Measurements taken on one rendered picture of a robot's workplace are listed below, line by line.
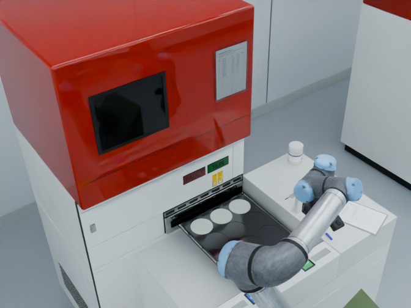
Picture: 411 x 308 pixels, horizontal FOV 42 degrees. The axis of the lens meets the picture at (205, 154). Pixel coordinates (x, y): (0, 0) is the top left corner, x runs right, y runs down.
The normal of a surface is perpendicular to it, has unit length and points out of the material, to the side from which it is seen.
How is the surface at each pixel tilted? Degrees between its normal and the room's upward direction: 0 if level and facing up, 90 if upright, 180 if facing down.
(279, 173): 0
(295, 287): 90
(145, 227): 90
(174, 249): 0
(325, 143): 0
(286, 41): 90
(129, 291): 90
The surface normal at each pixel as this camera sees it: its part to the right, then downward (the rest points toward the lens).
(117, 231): 0.58, 0.47
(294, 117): -0.03, -0.80
